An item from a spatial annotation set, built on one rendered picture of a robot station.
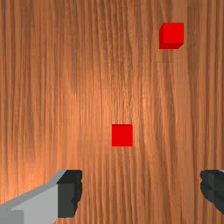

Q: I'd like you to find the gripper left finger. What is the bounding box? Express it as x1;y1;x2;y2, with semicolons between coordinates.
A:
0;169;83;224

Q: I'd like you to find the red cube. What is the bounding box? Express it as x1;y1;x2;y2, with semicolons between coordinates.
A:
111;123;134;148
158;22;185;50

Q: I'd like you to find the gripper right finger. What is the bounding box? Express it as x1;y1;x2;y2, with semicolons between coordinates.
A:
199;169;224;217

